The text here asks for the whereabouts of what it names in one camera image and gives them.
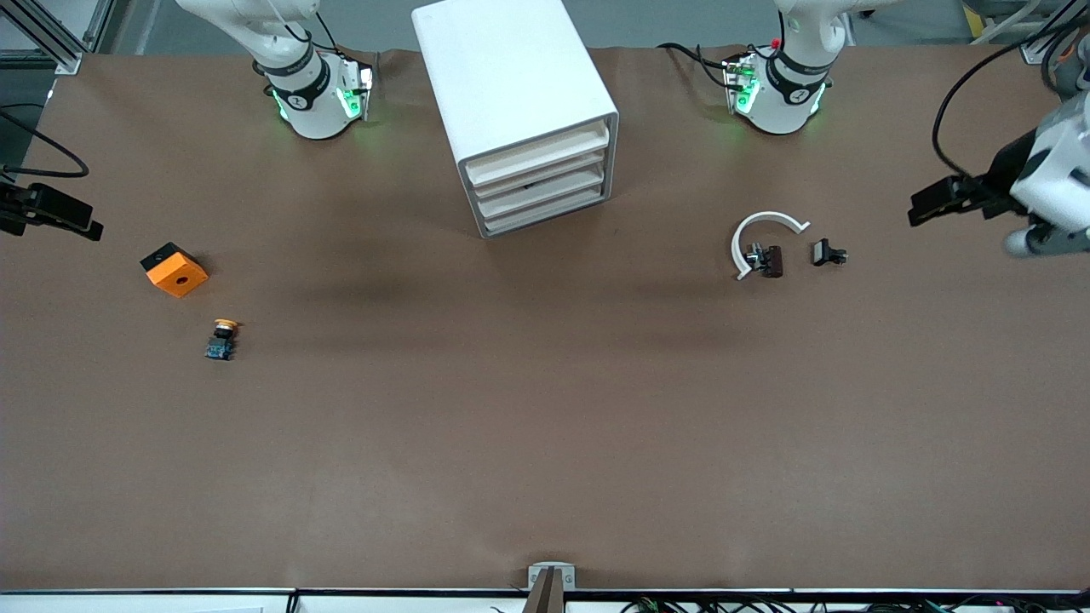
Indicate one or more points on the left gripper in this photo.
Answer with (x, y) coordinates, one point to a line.
(1003, 171)

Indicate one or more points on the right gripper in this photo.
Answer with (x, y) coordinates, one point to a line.
(12, 210)

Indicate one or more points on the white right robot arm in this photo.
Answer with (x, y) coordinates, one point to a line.
(311, 106)

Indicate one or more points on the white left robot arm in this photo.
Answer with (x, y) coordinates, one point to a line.
(779, 106)

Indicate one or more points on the yellow push button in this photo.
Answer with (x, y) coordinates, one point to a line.
(220, 345)

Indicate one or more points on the white drawer cabinet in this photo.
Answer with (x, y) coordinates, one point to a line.
(502, 77)

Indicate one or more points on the small black clip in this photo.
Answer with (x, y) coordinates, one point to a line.
(822, 252)

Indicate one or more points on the yellow background object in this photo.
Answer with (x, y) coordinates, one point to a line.
(973, 19)

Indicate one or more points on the white curved plastic part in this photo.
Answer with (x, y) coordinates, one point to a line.
(771, 216)

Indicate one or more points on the dark brown small component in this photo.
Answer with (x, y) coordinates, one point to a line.
(771, 260)

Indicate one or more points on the brown paper table cover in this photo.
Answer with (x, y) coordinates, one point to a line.
(545, 426)

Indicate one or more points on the orange and black switch box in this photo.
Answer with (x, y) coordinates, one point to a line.
(179, 277)

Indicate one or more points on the aluminium frame profile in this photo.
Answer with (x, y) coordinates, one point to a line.
(1035, 51)
(51, 38)

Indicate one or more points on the grey metal bracket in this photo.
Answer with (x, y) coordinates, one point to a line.
(534, 570)

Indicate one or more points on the brown camera post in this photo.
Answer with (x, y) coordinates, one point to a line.
(547, 596)

